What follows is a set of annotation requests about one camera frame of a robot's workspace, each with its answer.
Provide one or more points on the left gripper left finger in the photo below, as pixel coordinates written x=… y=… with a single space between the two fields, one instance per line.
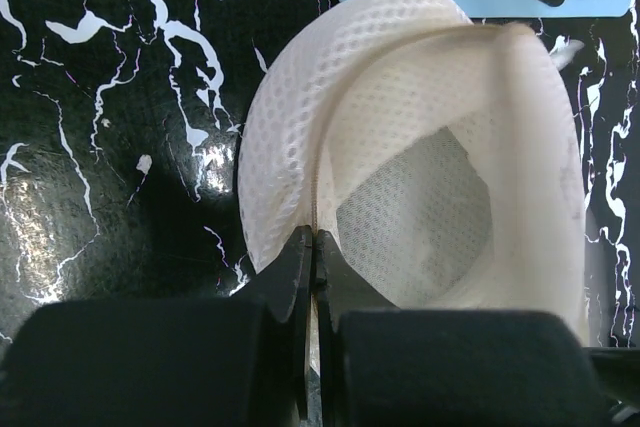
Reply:
x=202 y=361

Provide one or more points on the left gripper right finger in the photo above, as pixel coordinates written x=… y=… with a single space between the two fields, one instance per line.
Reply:
x=386 y=366

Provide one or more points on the mesh laundry bag with glasses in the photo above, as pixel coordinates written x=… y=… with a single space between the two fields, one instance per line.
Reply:
x=440 y=154

